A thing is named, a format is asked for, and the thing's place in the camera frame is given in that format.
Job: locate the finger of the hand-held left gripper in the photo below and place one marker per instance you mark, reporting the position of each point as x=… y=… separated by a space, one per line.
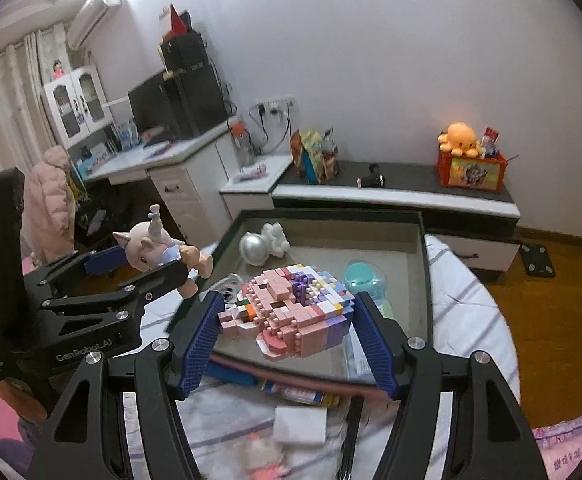
x=103 y=259
x=168 y=276

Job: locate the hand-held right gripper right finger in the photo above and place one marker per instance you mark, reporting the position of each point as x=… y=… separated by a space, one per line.
x=378 y=350

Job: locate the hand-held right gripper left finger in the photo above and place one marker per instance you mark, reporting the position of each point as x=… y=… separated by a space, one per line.
x=196 y=350

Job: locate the clear plastic box green label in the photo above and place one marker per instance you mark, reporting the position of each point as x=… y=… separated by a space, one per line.
x=353 y=360

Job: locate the pink pig doll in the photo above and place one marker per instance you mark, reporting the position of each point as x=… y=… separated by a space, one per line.
x=146 y=245

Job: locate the teal heart-shaped box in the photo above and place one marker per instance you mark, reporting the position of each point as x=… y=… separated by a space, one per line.
x=363 y=277

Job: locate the black pen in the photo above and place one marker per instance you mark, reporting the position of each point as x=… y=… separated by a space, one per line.
x=353 y=435

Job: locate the blue white card packet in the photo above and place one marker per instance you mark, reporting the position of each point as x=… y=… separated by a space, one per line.
x=301 y=394

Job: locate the white astronaut figure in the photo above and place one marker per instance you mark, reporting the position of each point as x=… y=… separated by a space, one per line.
x=256 y=247

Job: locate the pink building block figure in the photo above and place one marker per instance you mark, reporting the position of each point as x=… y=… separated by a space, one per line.
x=291 y=310

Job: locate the white box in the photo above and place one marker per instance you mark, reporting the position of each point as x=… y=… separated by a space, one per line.
x=301 y=425

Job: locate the pink box with black rim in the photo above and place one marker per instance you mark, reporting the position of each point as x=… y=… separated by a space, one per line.
x=321 y=247

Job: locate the black office chair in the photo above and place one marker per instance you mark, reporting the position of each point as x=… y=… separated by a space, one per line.
x=96 y=210

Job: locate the pink padded jacket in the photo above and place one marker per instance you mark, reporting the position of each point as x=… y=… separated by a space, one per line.
x=48 y=200

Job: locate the white desk with drawers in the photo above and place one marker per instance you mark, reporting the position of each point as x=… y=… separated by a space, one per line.
x=196 y=200

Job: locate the striped white tablecloth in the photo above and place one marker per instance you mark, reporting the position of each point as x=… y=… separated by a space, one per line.
x=471 y=340

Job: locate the white side cabinet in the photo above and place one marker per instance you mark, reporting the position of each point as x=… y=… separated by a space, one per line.
x=251 y=200

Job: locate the purple notebook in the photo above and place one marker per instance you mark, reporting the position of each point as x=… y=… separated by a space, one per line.
x=161 y=149

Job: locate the blue white carton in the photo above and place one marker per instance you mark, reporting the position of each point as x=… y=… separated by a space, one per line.
x=127 y=135

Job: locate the small pink figure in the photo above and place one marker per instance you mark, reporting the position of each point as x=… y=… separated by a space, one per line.
x=261 y=460

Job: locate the plastic packet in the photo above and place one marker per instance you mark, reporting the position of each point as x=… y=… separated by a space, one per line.
x=252 y=174

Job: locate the beige curtain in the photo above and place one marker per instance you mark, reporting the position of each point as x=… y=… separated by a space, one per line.
x=1 y=110

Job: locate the orange-capped bottle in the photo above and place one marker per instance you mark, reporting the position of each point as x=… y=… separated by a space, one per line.
x=242 y=145

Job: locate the black computer monitor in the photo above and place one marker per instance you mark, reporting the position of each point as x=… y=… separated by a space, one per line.
x=146 y=105

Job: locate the black-topped low cabinet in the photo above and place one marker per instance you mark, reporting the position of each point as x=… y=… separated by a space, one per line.
x=411 y=180

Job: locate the black handheld device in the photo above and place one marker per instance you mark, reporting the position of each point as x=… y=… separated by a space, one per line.
x=371 y=176

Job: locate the orange snack bag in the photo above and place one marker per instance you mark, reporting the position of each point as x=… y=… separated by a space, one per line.
x=297 y=152

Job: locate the black bathroom scale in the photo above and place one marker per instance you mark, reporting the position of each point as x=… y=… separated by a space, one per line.
x=537 y=260

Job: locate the white glass-door cabinet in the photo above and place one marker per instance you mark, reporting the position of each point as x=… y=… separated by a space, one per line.
x=71 y=77

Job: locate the yellow snack bag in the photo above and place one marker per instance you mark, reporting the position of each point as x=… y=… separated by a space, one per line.
x=313 y=155

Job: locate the small pink doll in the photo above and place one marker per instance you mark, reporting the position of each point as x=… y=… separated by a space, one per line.
x=58 y=70

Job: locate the red cartoon storage box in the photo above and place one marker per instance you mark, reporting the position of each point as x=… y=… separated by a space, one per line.
x=471 y=175

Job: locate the black speaker box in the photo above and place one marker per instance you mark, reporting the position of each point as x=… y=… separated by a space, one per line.
x=186 y=52

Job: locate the orange octopus plush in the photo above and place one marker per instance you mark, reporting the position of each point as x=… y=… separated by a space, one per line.
x=458 y=137

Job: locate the red white packet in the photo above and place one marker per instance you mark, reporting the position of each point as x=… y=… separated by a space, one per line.
x=490 y=141

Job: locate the white air conditioner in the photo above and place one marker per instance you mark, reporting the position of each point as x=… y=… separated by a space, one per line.
x=93 y=17

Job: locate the white wall socket strip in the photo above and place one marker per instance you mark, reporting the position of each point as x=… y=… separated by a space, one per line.
x=288 y=102

